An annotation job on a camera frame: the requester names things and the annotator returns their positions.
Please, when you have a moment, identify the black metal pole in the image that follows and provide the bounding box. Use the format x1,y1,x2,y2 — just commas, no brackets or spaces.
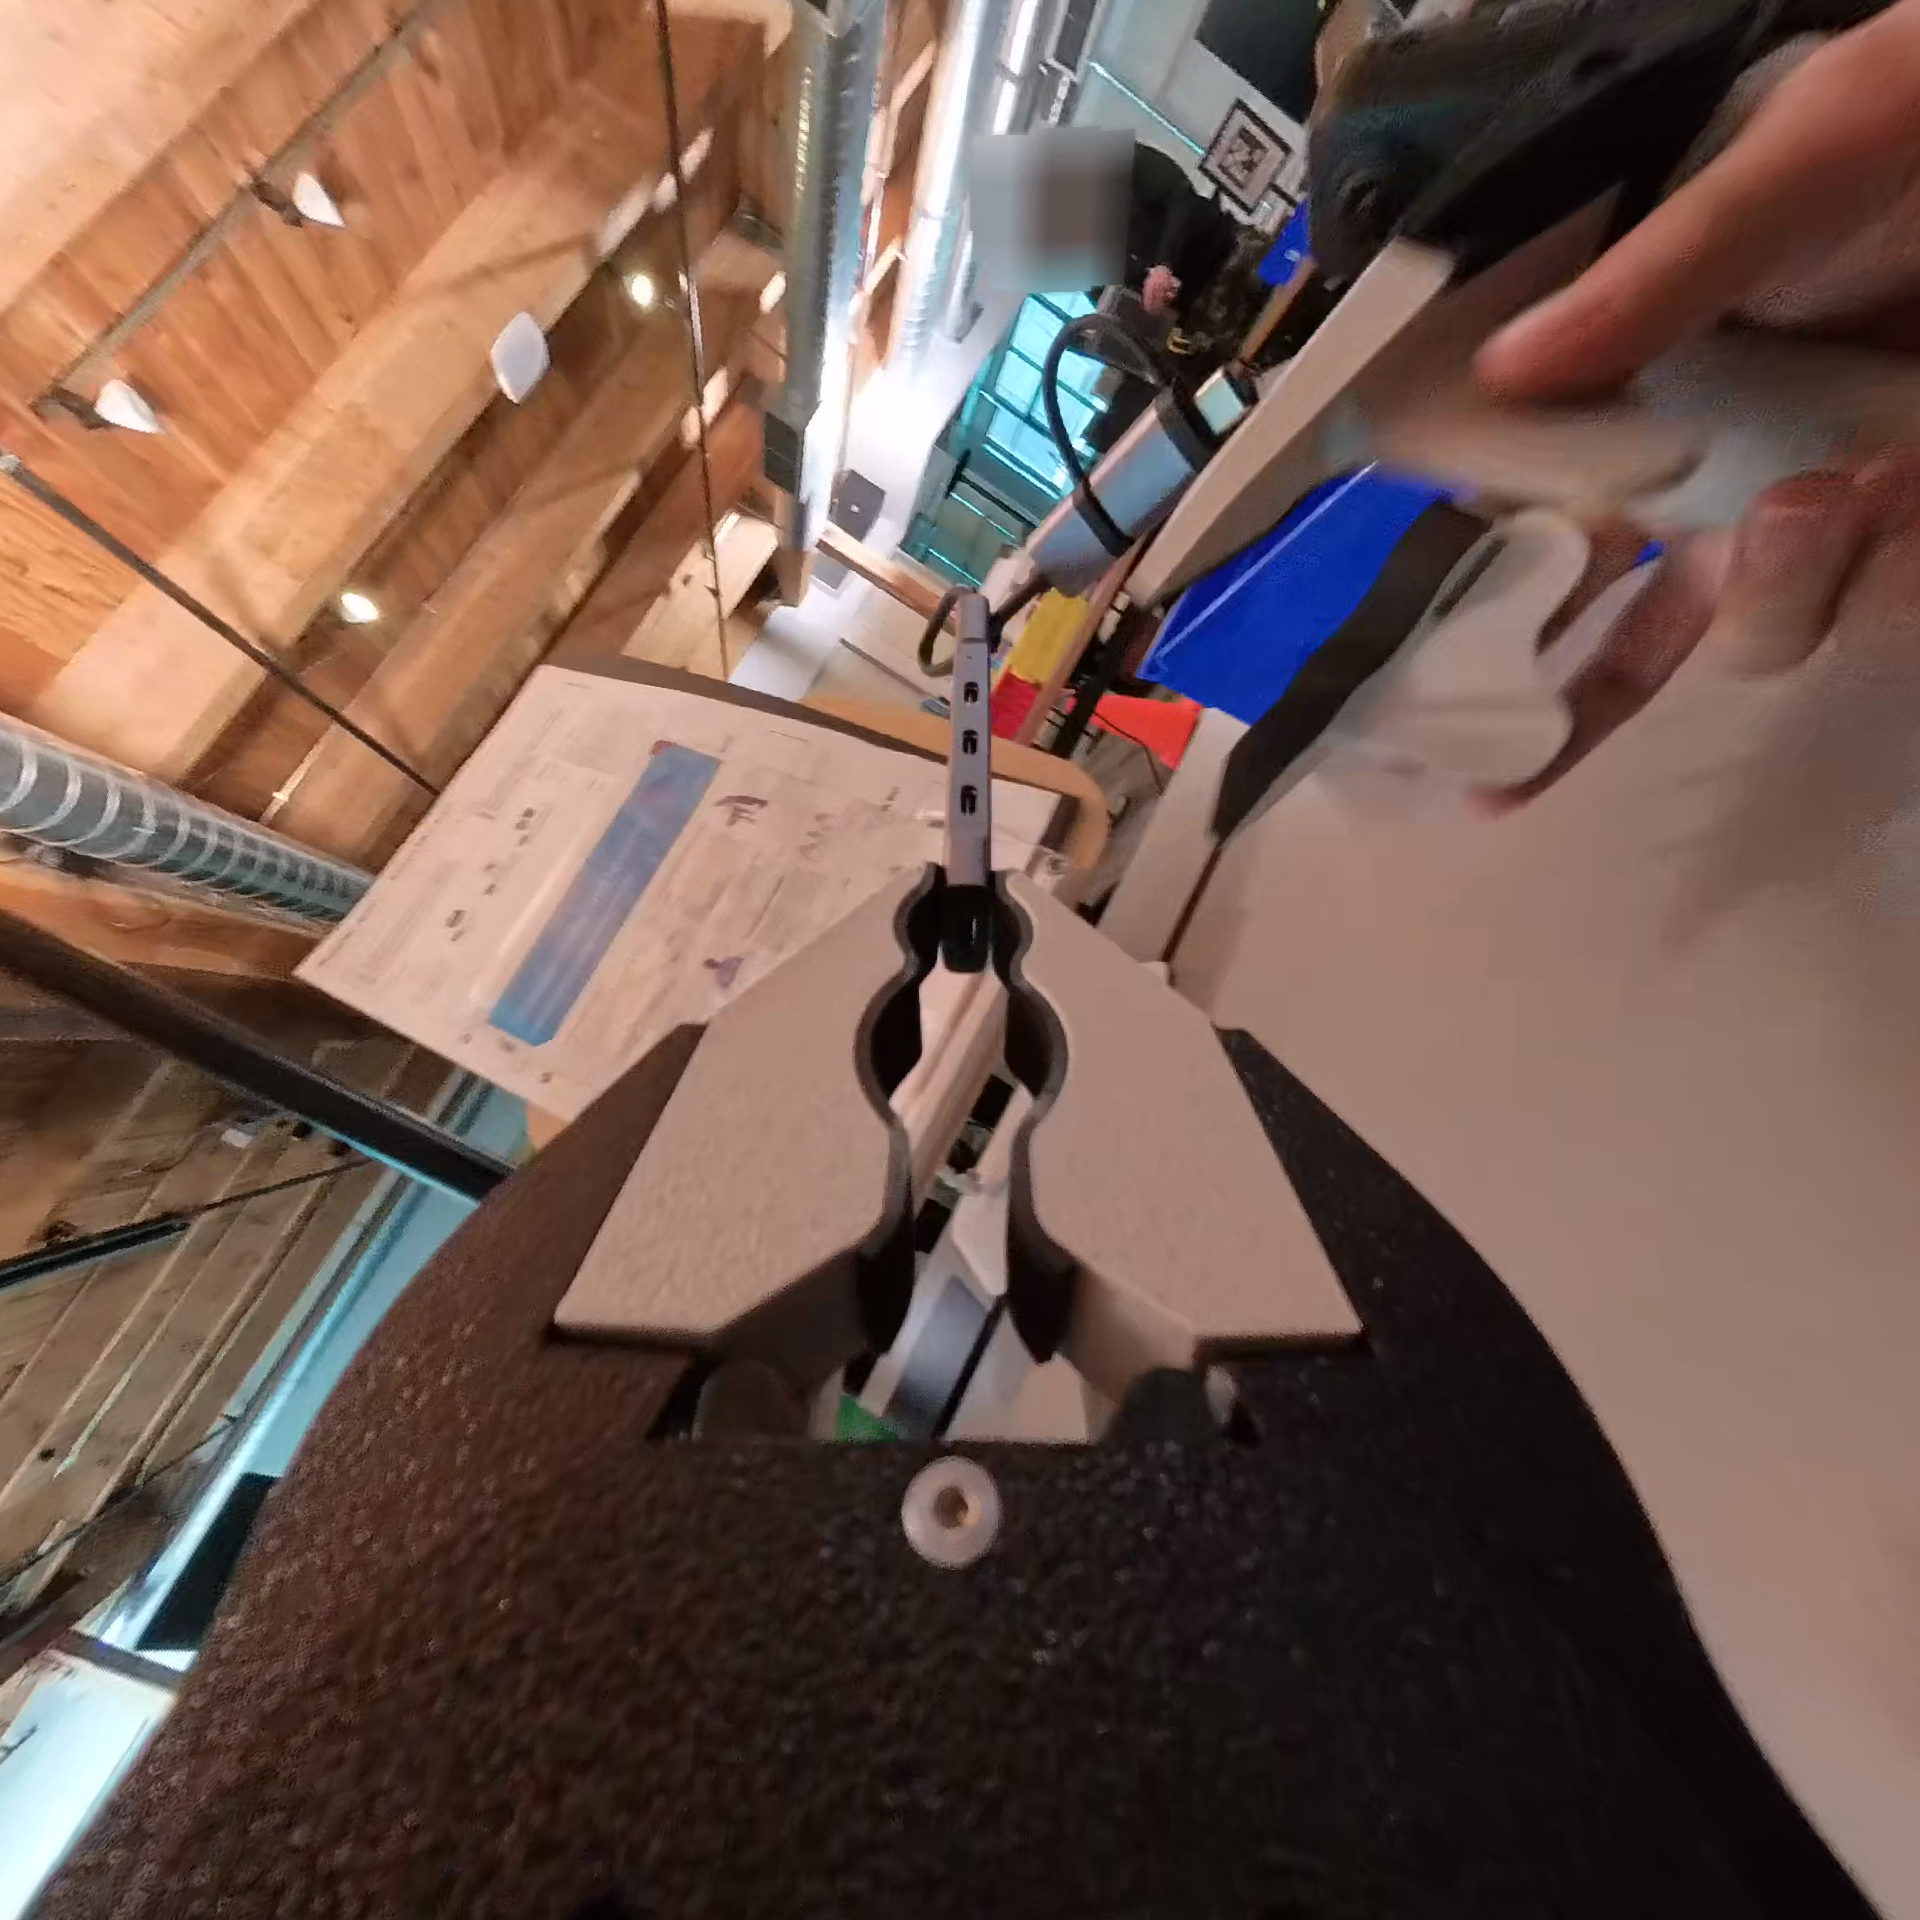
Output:
0,911,511,1203

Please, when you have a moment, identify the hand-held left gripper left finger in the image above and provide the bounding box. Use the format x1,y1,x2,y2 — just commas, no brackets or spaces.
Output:
550,863,941,1367

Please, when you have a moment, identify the wooden document stand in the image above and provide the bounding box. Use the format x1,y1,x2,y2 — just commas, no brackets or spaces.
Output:
293,651,1116,1156

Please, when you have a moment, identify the pale grey desk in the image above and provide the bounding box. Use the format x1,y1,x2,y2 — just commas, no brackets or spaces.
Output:
1101,703,1920,1920

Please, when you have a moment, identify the blue header exercise sheet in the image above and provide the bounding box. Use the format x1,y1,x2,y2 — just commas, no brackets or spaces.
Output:
480,703,1058,1121

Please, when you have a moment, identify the silver ceiling duct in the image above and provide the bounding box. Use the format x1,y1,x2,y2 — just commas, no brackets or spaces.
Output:
766,0,889,565
901,0,1058,347
0,711,377,923

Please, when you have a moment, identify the white instruction sheet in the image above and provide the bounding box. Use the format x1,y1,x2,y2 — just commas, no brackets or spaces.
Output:
297,667,633,1051

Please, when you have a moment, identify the red plastic bin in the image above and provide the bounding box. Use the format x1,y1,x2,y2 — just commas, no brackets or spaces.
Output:
1088,693,1201,769

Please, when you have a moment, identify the person's right hand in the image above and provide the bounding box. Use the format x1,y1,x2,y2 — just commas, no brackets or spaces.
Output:
1470,12,1920,822

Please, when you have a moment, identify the yellow plastic bin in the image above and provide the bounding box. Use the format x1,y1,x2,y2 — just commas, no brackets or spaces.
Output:
996,589,1088,684

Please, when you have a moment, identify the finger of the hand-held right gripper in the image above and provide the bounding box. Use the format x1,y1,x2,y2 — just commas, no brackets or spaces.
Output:
1209,498,1489,838
1125,241,1489,602

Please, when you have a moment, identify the grey adapter plug cable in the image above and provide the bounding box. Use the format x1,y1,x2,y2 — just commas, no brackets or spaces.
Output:
914,306,1262,676

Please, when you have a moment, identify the framed marker poster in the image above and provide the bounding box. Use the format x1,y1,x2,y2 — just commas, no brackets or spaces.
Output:
1199,97,1306,212

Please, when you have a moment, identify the grey USB hub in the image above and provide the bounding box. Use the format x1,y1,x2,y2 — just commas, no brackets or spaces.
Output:
938,589,1002,975

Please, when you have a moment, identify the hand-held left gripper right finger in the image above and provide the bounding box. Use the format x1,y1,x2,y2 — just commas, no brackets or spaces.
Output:
994,871,1367,1373

